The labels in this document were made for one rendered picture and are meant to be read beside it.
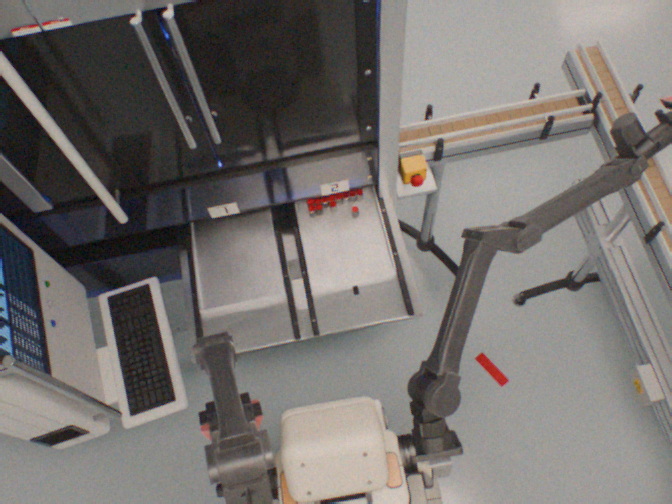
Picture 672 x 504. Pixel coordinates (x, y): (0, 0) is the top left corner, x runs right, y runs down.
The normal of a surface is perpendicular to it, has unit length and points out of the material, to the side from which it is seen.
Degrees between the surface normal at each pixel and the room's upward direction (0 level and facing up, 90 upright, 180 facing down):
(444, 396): 42
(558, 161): 0
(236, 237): 0
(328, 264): 0
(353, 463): 48
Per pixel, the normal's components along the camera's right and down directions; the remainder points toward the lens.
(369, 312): -0.07, -0.41
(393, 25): 0.19, 0.89
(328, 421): -0.16, -0.91
